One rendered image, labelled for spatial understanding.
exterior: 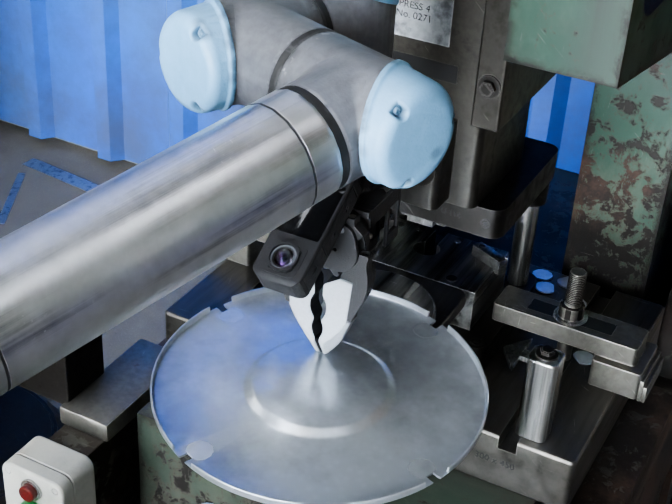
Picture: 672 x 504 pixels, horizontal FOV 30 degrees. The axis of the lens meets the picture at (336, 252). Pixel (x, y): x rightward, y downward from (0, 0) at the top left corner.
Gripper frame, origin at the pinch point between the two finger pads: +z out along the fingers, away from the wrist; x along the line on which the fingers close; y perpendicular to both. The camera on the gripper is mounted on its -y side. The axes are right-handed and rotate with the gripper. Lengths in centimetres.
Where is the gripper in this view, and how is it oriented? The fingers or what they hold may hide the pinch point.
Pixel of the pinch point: (319, 343)
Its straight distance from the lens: 110.5
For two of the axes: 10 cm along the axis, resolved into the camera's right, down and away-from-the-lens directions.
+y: 4.8, -4.5, 7.6
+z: -0.4, 8.5, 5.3
